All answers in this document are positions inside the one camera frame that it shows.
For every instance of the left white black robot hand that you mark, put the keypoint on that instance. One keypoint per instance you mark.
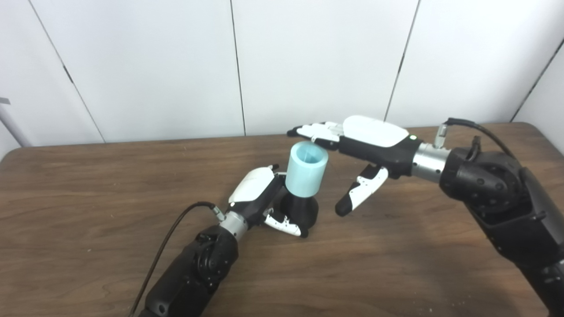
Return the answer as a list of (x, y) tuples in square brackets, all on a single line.
[(253, 189)]

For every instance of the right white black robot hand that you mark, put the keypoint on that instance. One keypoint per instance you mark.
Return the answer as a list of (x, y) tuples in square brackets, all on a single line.
[(379, 141)]

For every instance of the black flared nozzle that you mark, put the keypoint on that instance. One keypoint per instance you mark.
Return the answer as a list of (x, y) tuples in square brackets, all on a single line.
[(302, 209)]

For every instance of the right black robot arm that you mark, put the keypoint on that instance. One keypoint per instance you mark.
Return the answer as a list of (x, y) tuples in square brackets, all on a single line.
[(484, 180)]

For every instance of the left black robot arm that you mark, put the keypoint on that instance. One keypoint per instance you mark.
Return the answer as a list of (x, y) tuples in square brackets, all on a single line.
[(198, 273)]

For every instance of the white wall corner post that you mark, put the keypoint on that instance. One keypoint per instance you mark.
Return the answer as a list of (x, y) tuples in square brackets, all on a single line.
[(15, 130)]

